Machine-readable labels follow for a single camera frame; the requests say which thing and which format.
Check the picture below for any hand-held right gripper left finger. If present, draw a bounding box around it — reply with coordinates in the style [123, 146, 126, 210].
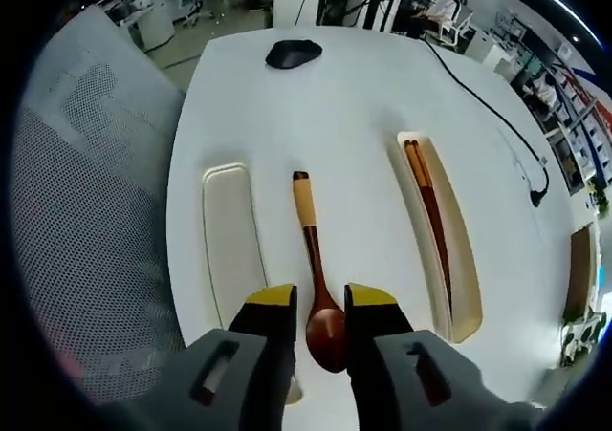
[142, 283, 298, 431]

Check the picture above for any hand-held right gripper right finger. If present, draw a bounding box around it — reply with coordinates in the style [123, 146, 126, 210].
[343, 281, 532, 431]

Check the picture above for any beige cutlery case base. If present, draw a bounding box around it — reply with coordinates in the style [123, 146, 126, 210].
[395, 130, 483, 345]

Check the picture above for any beige cutlery case lid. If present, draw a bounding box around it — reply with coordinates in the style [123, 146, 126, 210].
[200, 162, 305, 406]

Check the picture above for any wooden spoon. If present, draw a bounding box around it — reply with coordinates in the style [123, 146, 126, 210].
[291, 169, 347, 374]

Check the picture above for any brown wooden box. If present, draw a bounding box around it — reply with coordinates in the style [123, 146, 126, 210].
[568, 225, 599, 317]

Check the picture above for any grey mesh office chair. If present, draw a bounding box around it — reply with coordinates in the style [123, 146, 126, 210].
[11, 8, 211, 399]

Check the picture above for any background green plant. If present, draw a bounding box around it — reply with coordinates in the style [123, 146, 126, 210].
[590, 182, 611, 212]

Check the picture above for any black computer mouse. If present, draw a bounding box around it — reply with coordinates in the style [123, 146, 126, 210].
[265, 39, 324, 71]

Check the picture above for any shelf of white storage bins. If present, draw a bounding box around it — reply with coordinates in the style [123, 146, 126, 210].
[549, 62, 612, 183]

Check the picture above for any white office chair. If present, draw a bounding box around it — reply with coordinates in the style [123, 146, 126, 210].
[437, 0, 474, 48]

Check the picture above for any white cabinet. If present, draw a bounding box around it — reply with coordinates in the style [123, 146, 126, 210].
[132, 0, 176, 53]

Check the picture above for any black power cable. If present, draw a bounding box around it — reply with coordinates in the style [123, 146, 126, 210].
[423, 38, 551, 208]

